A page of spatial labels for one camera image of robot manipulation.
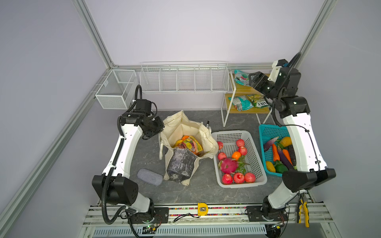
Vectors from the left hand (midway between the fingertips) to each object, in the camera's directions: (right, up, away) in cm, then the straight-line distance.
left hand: (164, 129), depth 77 cm
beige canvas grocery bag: (+9, -18, -2) cm, 20 cm away
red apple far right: (+46, -9, +18) cm, 50 cm away
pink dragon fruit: (+35, -20, +5) cm, 41 cm away
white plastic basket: (+39, -7, +20) cm, 44 cm away
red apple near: (+34, -27, +3) cm, 44 cm away
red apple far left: (+33, -11, +17) cm, 38 cm away
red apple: (+40, -27, +3) cm, 49 cm away
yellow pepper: (+60, -22, +7) cm, 64 cm away
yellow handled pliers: (+72, -39, 0) cm, 82 cm away
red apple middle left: (+33, -17, +13) cm, 39 cm away
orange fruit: (+9, -6, +22) cm, 24 cm away
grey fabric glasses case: (-9, -27, +6) cm, 29 cm away
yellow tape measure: (+20, -40, -3) cm, 45 cm away
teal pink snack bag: (+44, +31, +10) cm, 55 cm away
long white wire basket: (+9, +35, +23) cm, 42 cm away
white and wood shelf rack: (+37, +14, +19) cm, 44 cm away
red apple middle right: (+46, -13, +14) cm, 50 cm away
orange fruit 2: (+41, -16, +11) cm, 46 cm away
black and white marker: (+25, +3, +34) cm, 43 cm away
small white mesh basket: (-36, +24, +19) cm, 47 cm away
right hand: (+44, +24, -10) cm, 51 cm away
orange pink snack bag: (+14, -9, +11) cm, 20 cm away
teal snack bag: (+48, +17, +22) cm, 55 cm away
